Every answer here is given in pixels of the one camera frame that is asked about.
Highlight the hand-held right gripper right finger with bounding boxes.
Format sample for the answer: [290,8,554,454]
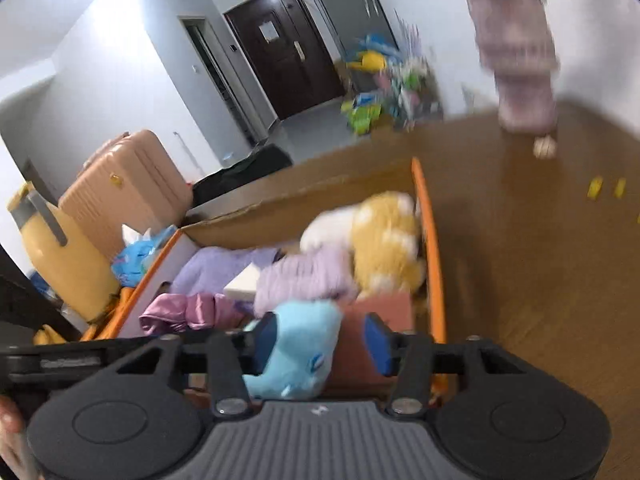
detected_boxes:
[362,312,528,418]

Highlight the orange-edged cardboard box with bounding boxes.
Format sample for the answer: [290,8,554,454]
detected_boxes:
[80,156,448,406]

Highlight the yellow and white plush toy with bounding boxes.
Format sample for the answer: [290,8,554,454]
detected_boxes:
[299,191,428,301]

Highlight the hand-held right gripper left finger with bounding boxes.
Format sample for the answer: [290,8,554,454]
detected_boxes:
[116,310,278,418]

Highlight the light purple cloth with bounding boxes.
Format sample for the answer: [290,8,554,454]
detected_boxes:
[170,246,281,301]

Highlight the scattered small yellow pieces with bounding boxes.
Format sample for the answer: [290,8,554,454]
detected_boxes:
[587,176,628,201]

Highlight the yellow thermos jug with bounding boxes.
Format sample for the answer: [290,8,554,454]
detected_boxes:
[6,180,123,323]

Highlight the person's left hand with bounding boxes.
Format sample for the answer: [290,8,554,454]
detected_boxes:
[0,395,41,480]

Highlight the peach ribbed suitcase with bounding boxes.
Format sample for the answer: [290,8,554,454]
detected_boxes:
[59,129,193,261]

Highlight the yellow mug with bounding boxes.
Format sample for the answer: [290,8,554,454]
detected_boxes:
[34,324,68,346]

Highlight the pile of colourful toy packages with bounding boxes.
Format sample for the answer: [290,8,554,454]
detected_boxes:
[340,10,446,136]

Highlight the tall grey cabinet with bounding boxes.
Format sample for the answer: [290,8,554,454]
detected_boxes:
[300,0,401,96]

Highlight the blue patterned tissue pack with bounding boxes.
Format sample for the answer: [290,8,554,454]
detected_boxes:
[111,224,178,288]

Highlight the light blue plush toy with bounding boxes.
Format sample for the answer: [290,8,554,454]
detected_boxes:
[242,300,345,401]

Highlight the dark brown door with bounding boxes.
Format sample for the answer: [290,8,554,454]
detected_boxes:
[224,0,347,121]

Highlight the pink satin cloth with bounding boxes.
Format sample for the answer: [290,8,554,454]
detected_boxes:
[139,291,251,336]

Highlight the purple knitted cloth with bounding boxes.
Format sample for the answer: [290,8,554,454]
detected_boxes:
[254,245,358,318]

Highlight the pink ribbed vase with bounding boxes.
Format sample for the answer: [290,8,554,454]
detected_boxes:
[462,0,560,133]

